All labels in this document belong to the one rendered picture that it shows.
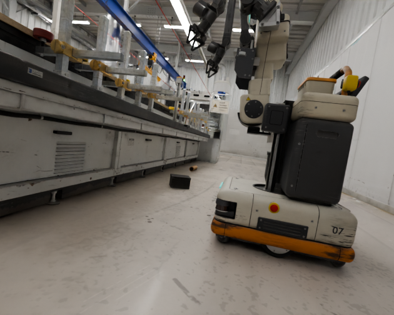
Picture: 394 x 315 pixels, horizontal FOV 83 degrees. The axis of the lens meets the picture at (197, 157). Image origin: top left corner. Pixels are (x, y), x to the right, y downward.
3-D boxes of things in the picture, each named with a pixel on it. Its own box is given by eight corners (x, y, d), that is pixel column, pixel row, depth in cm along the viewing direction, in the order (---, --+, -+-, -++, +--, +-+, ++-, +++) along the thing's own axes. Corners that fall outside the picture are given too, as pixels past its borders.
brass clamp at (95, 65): (112, 77, 132) (113, 68, 131) (98, 69, 118) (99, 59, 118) (102, 76, 133) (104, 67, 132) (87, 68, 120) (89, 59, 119)
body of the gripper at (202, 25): (191, 25, 115) (200, 12, 113) (196, 35, 125) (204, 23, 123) (201, 32, 114) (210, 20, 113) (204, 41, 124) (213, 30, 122)
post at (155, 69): (151, 119, 200) (158, 64, 196) (150, 119, 196) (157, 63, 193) (147, 119, 200) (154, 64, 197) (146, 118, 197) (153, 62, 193)
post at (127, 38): (122, 106, 150) (131, 32, 147) (120, 105, 147) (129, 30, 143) (118, 105, 151) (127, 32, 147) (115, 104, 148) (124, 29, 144)
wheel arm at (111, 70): (146, 79, 124) (147, 70, 124) (144, 77, 121) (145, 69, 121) (78, 72, 132) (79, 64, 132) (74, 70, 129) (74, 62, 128)
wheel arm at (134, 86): (161, 93, 149) (162, 87, 149) (160, 92, 146) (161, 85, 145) (103, 87, 157) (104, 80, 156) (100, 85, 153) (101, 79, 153)
